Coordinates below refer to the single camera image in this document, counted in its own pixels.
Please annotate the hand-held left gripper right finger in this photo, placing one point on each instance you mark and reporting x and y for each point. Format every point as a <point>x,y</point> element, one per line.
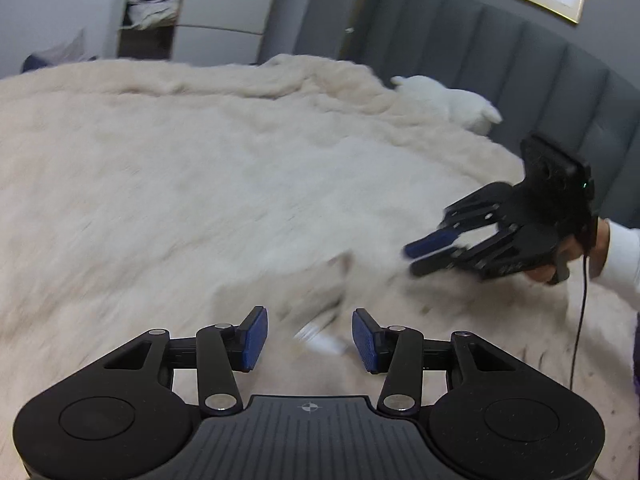
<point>366,342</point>

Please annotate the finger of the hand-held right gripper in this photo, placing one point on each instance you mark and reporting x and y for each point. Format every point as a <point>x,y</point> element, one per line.
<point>430,244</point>
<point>480,260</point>

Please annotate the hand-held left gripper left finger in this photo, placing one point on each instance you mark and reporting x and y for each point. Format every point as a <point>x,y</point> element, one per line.
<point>254,340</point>

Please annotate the pile of pale clothes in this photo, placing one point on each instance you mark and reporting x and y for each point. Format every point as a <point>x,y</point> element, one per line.
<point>150,12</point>

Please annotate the person's right hand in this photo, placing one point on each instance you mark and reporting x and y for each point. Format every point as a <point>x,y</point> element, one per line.
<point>599,250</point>

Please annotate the white plush toy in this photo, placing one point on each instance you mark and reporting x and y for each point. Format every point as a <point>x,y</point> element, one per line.
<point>450,102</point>

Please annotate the grey padded headboard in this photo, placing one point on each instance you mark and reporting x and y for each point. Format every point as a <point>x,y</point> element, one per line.
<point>500,60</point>

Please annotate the cream fluffy blanket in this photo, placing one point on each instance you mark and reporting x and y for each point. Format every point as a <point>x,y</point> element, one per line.
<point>150,160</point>

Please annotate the white wardrobe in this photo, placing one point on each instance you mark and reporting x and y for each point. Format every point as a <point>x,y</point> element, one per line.
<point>225,5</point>

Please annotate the dark blue cloth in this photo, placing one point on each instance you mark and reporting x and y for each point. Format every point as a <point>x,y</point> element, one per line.
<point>30,64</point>

